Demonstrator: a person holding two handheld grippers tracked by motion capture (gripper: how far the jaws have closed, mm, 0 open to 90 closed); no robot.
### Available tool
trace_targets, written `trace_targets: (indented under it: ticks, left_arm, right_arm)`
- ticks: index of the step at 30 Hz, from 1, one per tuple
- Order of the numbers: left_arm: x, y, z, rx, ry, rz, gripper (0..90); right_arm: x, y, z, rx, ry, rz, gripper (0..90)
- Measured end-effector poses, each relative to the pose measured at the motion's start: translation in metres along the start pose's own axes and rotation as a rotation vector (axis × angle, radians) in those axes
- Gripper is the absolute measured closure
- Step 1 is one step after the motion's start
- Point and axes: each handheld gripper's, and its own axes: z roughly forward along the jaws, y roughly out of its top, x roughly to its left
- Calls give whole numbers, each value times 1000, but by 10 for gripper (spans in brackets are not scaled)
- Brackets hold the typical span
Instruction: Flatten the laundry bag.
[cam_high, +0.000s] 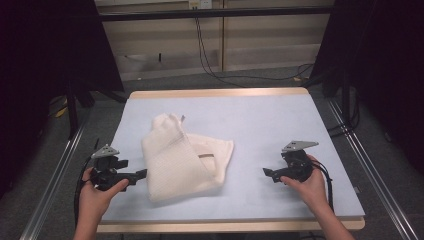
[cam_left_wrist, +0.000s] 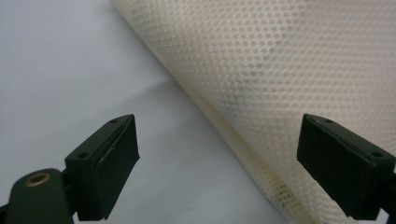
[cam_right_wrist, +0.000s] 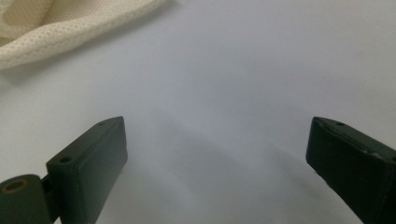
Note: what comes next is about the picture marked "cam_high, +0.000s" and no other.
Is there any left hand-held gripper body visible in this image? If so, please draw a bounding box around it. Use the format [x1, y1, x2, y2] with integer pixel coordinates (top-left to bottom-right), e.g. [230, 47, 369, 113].
[90, 143, 131, 192]

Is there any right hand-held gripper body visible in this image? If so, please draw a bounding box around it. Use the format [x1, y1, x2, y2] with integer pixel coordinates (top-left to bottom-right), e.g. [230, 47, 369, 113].
[280, 140, 320, 184]

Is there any white towel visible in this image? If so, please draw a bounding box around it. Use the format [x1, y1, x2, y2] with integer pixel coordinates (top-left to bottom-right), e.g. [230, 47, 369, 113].
[141, 112, 235, 203]

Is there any person's right hand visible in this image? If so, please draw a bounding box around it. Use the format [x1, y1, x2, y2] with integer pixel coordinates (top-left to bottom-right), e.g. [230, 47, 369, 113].
[279, 154, 330, 210]

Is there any person's left hand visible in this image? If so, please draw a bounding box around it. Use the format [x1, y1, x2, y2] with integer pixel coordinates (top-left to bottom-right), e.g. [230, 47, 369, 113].
[78, 167, 130, 217]

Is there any light blue foam mat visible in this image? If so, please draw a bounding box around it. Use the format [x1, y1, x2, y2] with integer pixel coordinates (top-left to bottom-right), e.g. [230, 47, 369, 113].
[101, 94, 366, 222]

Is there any black stand leg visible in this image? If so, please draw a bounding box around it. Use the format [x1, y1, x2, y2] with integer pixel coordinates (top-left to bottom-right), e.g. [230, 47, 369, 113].
[65, 82, 128, 140]

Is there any wooden table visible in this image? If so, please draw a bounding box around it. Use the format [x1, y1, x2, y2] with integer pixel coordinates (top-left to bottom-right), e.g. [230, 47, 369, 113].
[96, 87, 366, 234]

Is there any black curtain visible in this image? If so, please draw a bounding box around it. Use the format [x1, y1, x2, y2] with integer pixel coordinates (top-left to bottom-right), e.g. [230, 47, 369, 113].
[0, 0, 125, 198]
[312, 0, 424, 175]

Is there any black horizontal bar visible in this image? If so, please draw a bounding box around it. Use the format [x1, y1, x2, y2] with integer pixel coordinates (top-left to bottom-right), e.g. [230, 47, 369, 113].
[99, 5, 335, 22]

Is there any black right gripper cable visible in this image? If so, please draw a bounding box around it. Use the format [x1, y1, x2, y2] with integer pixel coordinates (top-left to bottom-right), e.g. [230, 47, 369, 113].
[310, 159, 336, 213]

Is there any metal floor rail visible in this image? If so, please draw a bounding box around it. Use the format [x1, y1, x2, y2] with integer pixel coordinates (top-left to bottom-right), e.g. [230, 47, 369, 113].
[327, 99, 418, 240]
[19, 122, 85, 240]

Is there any bundle of black cables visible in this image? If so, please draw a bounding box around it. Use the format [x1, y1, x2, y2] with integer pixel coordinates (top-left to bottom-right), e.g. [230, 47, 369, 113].
[327, 85, 362, 139]

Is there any long black floor cable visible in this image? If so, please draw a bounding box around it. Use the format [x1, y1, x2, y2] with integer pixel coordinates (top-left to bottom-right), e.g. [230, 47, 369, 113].
[194, 16, 315, 89]

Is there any white wall socket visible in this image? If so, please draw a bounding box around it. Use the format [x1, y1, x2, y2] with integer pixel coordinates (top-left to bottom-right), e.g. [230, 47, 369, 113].
[187, 0, 213, 10]

